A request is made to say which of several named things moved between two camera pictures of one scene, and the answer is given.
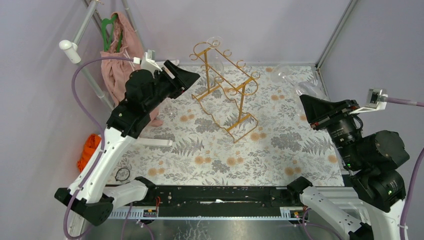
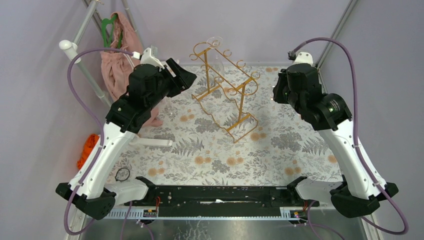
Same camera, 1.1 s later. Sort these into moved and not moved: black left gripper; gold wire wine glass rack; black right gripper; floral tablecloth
Moved: black right gripper
Not moved: black left gripper; floral tablecloth; gold wire wine glass rack
